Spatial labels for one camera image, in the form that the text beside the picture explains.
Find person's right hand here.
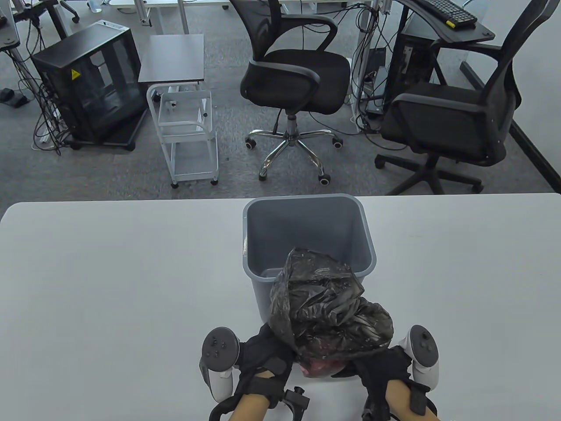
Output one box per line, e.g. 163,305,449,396
333,346,415,418

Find person's left hand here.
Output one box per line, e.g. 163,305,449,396
237,322,294,398

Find grey translucent garbage bag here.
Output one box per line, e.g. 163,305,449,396
269,247,394,378

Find grey plastic trash bin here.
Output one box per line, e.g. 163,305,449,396
242,194,377,325

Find person's left forearm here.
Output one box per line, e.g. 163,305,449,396
228,392,269,421

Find person's right forearm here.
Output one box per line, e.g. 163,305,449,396
388,379,435,421

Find grey round tracking controller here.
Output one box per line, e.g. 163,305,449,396
397,325,440,393
199,327,241,403

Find black office chair right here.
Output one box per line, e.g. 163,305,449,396
375,0,554,196

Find black office chair chrome base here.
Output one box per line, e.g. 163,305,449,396
229,0,351,186

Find black computer tower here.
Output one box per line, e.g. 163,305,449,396
383,33,441,114

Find dark top side table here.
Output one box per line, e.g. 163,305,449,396
138,34,206,95

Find white desk leg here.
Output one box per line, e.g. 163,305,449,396
351,0,383,107

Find black glass equipment cabinet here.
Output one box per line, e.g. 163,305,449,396
31,20,149,152

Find white desk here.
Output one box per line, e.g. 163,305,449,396
107,0,233,36

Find black desk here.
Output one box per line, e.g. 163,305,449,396
394,0,497,44

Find black foot pedals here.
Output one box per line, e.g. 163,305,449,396
0,88,30,108

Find black keyboard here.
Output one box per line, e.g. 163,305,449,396
414,0,478,29

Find white wire rolling cart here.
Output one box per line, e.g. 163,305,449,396
147,82,220,189

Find black cable bundle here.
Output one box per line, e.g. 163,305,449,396
350,4,395,134

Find tangled black floor cables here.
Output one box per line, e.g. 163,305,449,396
9,24,73,156

